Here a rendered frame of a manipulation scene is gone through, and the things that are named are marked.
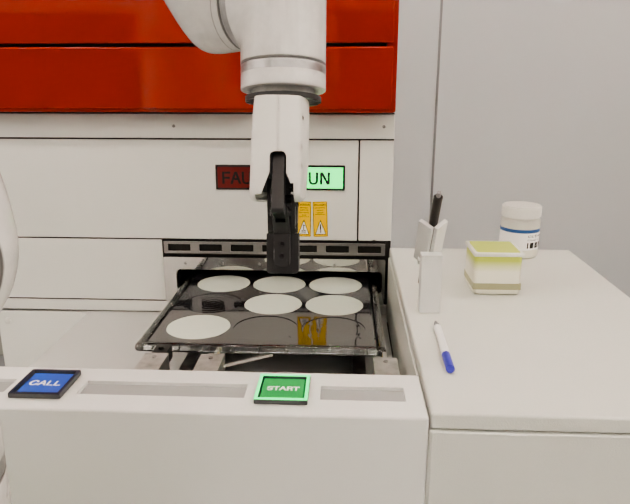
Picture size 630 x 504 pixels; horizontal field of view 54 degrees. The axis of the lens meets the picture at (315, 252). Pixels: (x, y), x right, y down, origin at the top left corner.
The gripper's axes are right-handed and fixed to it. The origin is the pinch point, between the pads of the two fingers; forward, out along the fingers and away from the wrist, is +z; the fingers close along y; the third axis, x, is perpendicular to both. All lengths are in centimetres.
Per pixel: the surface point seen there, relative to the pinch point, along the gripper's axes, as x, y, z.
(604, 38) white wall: 108, -196, -71
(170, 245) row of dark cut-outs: -29, -60, 3
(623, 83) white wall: 118, -200, -54
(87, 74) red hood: -40, -48, -28
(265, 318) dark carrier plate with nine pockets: -7.0, -39.3, 14.0
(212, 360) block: -12.0, -21.5, 16.7
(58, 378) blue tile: -25.4, -3.8, 14.4
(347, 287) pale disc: 7, -55, 11
